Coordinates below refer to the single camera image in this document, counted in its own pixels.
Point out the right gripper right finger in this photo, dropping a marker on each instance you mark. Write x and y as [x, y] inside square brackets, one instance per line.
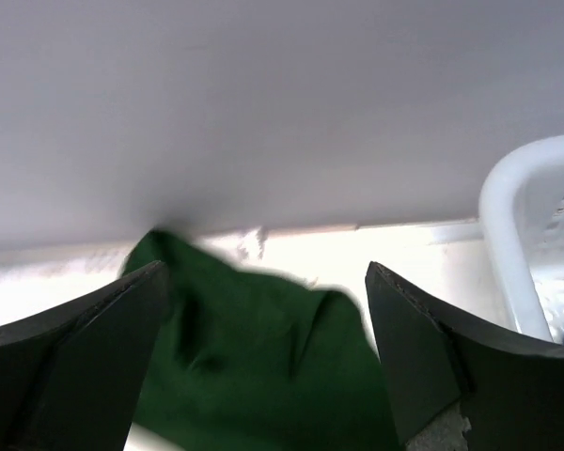
[459, 382]

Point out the white plastic basket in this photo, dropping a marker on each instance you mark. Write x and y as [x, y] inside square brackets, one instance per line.
[521, 214]

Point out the white and green t-shirt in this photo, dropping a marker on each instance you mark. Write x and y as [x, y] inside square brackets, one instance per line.
[253, 361]

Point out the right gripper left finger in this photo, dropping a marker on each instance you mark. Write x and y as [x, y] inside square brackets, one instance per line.
[70, 376]

